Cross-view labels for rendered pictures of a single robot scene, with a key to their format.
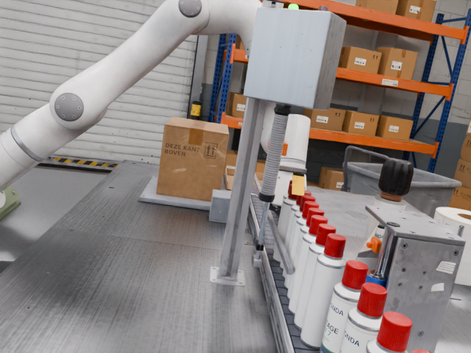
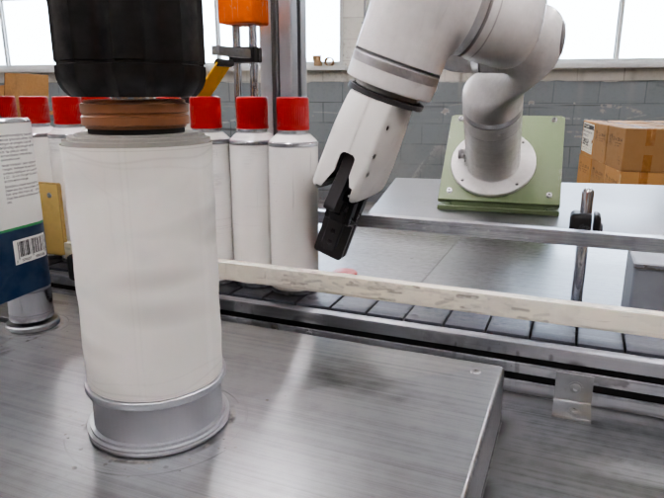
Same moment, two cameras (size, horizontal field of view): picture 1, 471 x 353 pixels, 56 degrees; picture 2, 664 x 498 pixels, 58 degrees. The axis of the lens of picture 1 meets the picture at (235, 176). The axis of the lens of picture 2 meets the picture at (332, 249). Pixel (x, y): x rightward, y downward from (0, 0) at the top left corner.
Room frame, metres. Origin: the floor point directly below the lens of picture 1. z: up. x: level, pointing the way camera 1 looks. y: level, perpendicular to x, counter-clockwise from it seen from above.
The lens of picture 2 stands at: (1.46, -0.70, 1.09)
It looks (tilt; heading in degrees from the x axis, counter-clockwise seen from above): 15 degrees down; 117
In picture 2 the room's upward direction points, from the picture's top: straight up
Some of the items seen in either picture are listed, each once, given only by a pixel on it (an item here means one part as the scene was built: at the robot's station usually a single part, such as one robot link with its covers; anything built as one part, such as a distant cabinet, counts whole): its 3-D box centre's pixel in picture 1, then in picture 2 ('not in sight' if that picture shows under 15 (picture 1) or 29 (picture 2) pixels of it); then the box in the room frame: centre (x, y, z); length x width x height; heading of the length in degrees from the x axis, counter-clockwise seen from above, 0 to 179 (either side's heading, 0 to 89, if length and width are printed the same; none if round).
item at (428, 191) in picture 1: (390, 209); not in sight; (3.55, -1.30, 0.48); 0.89 x 0.63 x 0.96; 124
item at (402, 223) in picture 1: (411, 223); not in sight; (0.69, -0.29, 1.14); 0.14 x 0.11 x 0.01; 4
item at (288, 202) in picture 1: (289, 223); (254, 193); (1.10, -0.16, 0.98); 0.05 x 0.05 x 0.20
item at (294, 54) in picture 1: (294, 59); not in sight; (0.99, -0.09, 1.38); 0.17 x 0.10 x 0.19; 59
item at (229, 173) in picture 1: (251, 181); not in sight; (2.10, -0.08, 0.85); 0.30 x 0.26 x 0.04; 4
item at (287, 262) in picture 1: (263, 199); (542, 234); (1.39, -0.10, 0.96); 1.07 x 0.01 x 0.01; 4
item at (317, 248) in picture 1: (317, 277); (42, 178); (0.79, -0.18, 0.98); 0.05 x 0.05 x 0.20
